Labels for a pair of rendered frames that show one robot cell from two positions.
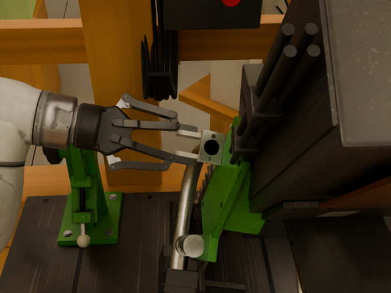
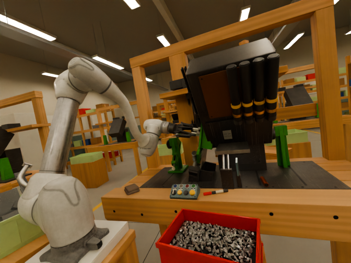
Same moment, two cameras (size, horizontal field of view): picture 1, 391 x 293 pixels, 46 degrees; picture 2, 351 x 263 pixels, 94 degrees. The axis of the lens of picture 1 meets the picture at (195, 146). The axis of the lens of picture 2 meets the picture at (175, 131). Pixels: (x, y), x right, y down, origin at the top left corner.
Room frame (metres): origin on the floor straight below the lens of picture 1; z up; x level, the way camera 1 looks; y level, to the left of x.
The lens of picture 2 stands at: (-0.47, -0.33, 1.32)
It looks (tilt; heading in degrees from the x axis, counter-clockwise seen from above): 4 degrees down; 24
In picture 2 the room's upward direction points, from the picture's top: 9 degrees counter-clockwise
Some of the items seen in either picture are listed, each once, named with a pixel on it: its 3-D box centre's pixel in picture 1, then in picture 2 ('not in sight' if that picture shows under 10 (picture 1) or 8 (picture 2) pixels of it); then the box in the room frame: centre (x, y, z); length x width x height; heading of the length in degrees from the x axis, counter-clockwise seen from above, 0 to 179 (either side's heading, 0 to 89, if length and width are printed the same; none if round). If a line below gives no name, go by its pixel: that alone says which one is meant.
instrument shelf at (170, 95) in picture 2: not in sight; (217, 86); (0.89, -0.13, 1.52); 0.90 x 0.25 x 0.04; 93
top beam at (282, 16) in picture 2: not in sight; (210, 39); (0.93, -0.13, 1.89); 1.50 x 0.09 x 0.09; 93
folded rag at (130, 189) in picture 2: not in sight; (131, 189); (0.34, 0.41, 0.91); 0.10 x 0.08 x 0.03; 53
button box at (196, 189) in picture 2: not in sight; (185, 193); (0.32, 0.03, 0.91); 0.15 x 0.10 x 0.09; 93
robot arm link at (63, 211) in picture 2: not in sight; (65, 205); (-0.09, 0.36, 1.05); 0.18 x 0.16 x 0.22; 84
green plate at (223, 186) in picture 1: (241, 185); (206, 137); (0.56, -0.08, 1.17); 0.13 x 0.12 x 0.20; 93
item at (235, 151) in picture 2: (333, 222); (233, 144); (0.53, -0.23, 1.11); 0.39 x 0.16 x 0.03; 3
